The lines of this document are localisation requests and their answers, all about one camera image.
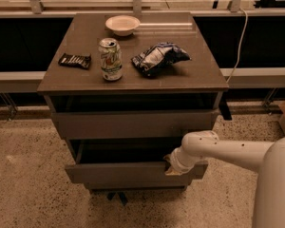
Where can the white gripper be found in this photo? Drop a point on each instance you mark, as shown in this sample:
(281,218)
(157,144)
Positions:
(177,163)

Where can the grey drawer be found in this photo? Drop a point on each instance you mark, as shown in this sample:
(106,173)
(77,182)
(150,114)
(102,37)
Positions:
(128,161)
(132,124)
(133,186)

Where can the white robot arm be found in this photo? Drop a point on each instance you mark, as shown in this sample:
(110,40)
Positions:
(265,158)

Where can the grey top drawer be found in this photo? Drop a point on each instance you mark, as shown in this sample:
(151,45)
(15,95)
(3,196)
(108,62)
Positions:
(132,124)

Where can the grey bottom drawer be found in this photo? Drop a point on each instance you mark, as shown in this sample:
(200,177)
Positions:
(133,186)

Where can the grey three-drawer cabinet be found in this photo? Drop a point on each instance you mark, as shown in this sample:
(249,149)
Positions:
(196,84)

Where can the crumpled blue chip bag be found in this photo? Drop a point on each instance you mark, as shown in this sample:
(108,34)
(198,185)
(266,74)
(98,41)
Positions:
(153,60)

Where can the green white soda can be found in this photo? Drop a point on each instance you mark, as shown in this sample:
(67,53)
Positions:
(111,59)

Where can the black candy bar wrapper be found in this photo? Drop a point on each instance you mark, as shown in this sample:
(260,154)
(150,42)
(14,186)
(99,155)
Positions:
(79,61)

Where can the white ceramic bowl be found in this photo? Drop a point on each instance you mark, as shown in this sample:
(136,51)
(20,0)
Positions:
(122,25)

